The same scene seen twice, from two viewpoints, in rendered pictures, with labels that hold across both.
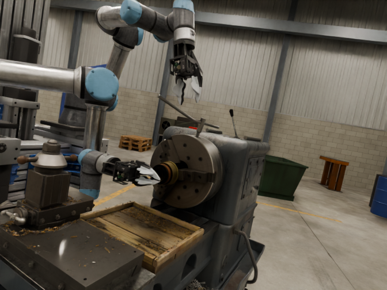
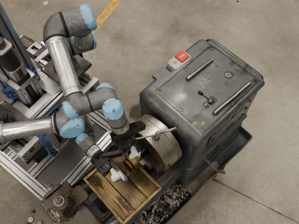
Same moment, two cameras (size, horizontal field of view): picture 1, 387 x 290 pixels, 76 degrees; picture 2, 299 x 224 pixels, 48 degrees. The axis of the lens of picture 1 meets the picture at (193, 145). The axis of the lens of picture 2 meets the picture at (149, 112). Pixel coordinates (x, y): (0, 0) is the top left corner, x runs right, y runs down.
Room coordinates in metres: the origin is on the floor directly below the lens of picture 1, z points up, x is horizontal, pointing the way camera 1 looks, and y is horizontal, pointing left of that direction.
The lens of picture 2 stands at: (0.39, -0.23, 2.80)
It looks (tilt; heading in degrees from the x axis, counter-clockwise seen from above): 62 degrees down; 21
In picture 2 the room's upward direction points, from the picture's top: 2 degrees counter-clockwise
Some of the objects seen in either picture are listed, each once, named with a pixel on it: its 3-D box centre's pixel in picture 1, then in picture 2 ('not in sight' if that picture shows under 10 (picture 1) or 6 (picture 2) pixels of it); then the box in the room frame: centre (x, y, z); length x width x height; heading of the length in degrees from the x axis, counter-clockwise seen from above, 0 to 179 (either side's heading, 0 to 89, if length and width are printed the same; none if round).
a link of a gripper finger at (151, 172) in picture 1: (146, 173); (115, 175); (0.83, 0.14, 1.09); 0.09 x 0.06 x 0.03; 63
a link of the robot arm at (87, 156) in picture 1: (94, 160); (86, 143); (0.96, 0.37, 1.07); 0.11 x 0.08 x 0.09; 63
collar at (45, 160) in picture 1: (50, 159); (59, 201); (0.60, 0.35, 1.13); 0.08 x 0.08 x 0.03
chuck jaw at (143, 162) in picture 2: (195, 175); (154, 163); (0.96, -0.03, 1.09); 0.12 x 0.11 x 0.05; 63
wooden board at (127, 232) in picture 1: (141, 228); (122, 184); (0.85, 0.13, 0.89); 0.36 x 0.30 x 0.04; 63
